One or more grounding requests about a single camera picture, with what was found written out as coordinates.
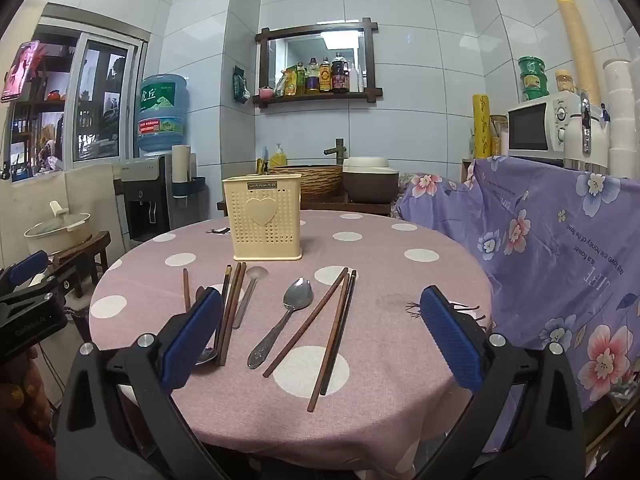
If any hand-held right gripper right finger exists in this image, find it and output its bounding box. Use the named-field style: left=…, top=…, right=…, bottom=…
left=400, top=285, right=587, bottom=480

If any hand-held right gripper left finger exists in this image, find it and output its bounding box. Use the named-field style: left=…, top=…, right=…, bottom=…
left=54, top=286, right=224, bottom=480

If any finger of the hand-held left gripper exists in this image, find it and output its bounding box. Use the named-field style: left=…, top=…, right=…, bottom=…
left=0, top=250, right=50, bottom=294
left=0, top=258, right=84, bottom=308

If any small steel spoon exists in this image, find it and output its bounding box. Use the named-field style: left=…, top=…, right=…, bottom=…
left=195, top=286, right=219, bottom=366

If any dark wooden chopstick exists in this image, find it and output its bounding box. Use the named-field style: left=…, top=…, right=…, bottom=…
left=214, top=265, right=232, bottom=352
left=319, top=269, right=358, bottom=396

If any matte steel spoon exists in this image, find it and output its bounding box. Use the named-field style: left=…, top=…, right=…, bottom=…
left=232, top=266, right=270, bottom=330

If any shiny patterned-handle steel spoon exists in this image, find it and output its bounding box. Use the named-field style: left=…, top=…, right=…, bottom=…
left=247, top=277, right=315, bottom=370

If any cream perforated utensil holder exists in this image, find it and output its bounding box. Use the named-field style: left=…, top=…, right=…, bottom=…
left=222, top=173, right=304, bottom=261

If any cream pot with lid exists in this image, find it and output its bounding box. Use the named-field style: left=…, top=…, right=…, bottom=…
left=24, top=199, right=94, bottom=256

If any wooden stool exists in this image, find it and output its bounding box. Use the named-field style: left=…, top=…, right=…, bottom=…
left=49, top=230, right=112, bottom=302

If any pink polka dot tablecloth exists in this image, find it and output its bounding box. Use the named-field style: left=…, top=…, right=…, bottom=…
left=89, top=209, right=494, bottom=467

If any water dispenser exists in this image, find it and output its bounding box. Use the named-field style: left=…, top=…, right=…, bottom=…
left=112, top=154, right=174, bottom=252

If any purple floral cloth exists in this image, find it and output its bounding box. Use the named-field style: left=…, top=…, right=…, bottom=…
left=397, top=155, right=640, bottom=407

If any paper cup sleeve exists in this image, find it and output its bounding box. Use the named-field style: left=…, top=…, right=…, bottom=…
left=172, top=144, right=192, bottom=196

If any sliding window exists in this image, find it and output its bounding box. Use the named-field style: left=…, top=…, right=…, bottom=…
left=9, top=2, right=151, bottom=182

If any brown and white cooker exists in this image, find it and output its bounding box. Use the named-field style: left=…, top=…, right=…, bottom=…
left=342, top=156, right=401, bottom=205

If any mounted smartphone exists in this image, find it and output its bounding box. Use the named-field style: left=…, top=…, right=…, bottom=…
left=0, top=39, right=41, bottom=104

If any blue water jug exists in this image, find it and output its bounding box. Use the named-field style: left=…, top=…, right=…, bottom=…
left=135, top=73, right=190, bottom=157

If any wicker basin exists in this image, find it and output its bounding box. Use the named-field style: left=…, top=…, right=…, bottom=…
left=270, top=162, right=346, bottom=200

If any glass jar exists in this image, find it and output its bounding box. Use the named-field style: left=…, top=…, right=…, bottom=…
left=490, top=114, right=509, bottom=156

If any yellow plastic roll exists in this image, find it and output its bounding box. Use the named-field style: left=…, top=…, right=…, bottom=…
left=472, top=93, right=494, bottom=159

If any bronze faucet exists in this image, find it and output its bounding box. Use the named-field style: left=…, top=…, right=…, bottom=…
left=323, top=138, right=346, bottom=166

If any white microwave oven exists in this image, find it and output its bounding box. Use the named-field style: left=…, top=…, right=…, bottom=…
left=507, top=91, right=584, bottom=159

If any white electric kettle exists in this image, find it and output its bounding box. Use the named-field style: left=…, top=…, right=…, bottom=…
left=562, top=92, right=610, bottom=171

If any green hanging packet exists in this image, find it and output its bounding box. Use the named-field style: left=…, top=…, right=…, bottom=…
left=230, top=65, right=251, bottom=104

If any yellow green seasoning packet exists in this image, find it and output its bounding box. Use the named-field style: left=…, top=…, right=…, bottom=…
left=281, top=63, right=306, bottom=97

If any stack of white cups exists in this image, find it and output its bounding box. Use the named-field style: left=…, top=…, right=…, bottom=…
left=602, top=59, right=640, bottom=179

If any dark sauce bottle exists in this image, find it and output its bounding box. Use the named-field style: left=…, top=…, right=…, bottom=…
left=330, top=51, right=350, bottom=94

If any tall stack of paper cups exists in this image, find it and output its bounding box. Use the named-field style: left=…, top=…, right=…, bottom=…
left=552, top=0, right=603, bottom=106

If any teal wall cup holder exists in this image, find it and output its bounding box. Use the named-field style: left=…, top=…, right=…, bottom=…
left=169, top=175, right=207, bottom=197

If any wooden framed wall shelf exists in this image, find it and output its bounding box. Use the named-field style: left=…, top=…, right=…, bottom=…
left=253, top=18, right=384, bottom=109

